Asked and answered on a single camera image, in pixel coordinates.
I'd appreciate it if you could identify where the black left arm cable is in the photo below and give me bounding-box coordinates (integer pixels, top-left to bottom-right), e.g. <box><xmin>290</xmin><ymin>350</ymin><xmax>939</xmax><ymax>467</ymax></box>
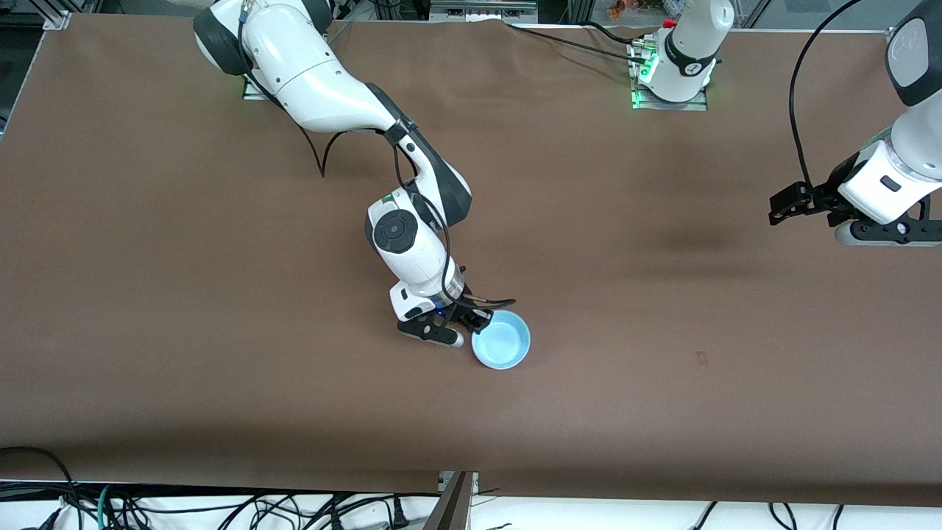
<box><xmin>789</xmin><ymin>0</ymin><xmax>863</xmax><ymax>189</ymax></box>

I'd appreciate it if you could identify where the brown table cover sheet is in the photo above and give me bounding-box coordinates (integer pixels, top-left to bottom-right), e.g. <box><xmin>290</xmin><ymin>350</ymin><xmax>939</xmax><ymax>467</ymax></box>
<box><xmin>0</xmin><ymin>13</ymin><xmax>942</xmax><ymax>509</ymax></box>

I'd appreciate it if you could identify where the blue bowl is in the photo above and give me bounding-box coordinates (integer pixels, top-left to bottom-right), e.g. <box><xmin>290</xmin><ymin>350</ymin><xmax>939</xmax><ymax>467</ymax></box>
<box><xmin>471</xmin><ymin>309</ymin><xmax>531</xmax><ymax>370</ymax></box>

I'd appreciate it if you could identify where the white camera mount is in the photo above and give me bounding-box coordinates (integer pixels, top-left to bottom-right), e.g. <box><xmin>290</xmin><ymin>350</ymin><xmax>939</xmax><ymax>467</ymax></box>
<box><xmin>837</xmin><ymin>139</ymin><xmax>942</xmax><ymax>227</ymax></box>
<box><xmin>389</xmin><ymin>280</ymin><xmax>439</xmax><ymax>323</ymax></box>

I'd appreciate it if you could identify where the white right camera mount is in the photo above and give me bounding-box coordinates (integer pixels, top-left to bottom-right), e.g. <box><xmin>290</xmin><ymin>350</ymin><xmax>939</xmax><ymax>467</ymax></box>
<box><xmin>389</xmin><ymin>280</ymin><xmax>439</xmax><ymax>323</ymax></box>

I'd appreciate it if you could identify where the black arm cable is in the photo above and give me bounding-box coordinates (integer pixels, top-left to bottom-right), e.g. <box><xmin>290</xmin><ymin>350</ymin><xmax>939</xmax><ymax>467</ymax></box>
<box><xmin>789</xmin><ymin>0</ymin><xmax>863</xmax><ymax>189</ymax></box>
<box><xmin>237</xmin><ymin>0</ymin><xmax>517</xmax><ymax>308</ymax></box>

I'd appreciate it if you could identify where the thick black cable loop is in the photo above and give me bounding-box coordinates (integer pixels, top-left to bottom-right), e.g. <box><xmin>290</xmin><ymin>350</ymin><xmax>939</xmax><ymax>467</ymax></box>
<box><xmin>0</xmin><ymin>446</ymin><xmax>79</xmax><ymax>516</ymax></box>

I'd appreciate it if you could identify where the small orange object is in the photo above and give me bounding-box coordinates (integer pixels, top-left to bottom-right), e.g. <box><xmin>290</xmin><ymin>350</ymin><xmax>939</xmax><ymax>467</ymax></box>
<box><xmin>607</xmin><ymin>0</ymin><xmax>667</xmax><ymax>19</ymax></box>

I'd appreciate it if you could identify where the grey metal frame post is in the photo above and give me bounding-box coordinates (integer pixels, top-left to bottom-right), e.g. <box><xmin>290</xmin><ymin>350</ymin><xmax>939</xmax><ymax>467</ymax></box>
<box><xmin>423</xmin><ymin>471</ymin><xmax>479</xmax><ymax>530</ymax></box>

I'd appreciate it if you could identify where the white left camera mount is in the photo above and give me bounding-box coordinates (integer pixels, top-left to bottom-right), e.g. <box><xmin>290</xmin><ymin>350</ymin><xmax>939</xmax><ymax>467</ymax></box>
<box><xmin>837</xmin><ymin>139</ymin><xmax>942</xmax><ymax>227</ymax></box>

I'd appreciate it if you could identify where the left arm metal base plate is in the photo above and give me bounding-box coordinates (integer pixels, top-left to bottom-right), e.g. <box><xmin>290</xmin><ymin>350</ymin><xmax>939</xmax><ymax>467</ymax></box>
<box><xmin>631</xmin><ymin>82</ymin><xmax>709</xmax><ymax>112</ymax></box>

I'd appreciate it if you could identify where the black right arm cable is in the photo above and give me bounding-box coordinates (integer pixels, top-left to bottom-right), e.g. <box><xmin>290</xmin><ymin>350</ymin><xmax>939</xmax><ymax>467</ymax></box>
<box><xmin>237</xmin><ymin>0</ymin><xmax>517</xmax><ymax>308</ymax></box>

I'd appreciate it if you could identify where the silver aluminium frame bar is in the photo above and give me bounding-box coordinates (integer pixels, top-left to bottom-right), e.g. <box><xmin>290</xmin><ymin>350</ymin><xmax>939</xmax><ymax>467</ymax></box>
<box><xmin>431</xmin><ymin>0</ymin><xmax>538</xmax><ymax>21</ymax></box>

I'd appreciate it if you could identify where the black cable on table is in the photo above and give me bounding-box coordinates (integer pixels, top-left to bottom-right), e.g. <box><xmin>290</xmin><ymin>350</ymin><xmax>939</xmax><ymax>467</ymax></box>
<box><xmin>504</xmin><ymin>21</ymin><xmax>652</xmax><ymax>66</ymax></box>

